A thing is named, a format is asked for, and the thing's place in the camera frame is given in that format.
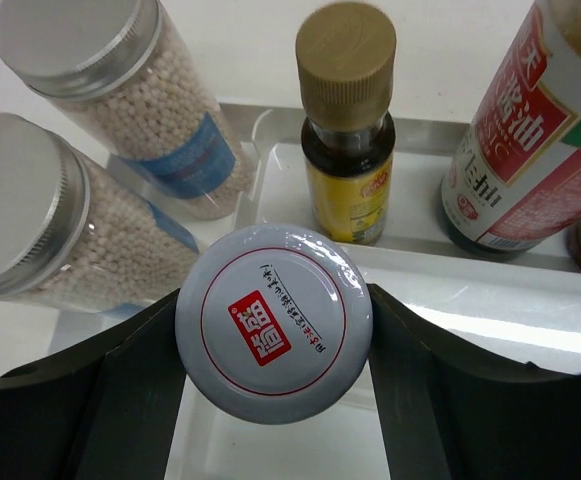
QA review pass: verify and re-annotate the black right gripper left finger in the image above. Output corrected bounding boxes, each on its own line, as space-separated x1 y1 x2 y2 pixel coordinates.
0 293 186 479

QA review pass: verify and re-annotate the blue label shaker jar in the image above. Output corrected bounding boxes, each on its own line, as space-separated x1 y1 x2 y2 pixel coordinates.
0 0 253 220
0 113 201 316

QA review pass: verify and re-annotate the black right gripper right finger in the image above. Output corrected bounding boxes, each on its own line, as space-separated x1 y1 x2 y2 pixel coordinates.
369 284 581 479

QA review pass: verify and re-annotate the small yellow label bottle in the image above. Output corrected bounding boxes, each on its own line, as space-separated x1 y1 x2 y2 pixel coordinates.
295 1 397 245

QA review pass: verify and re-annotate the red lid sauce jar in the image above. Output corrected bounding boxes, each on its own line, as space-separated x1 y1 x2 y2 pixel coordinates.
175 223 373 425

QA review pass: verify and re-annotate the tall black cap oil bottle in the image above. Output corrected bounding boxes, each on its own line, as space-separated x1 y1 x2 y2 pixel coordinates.
439 1 581 259

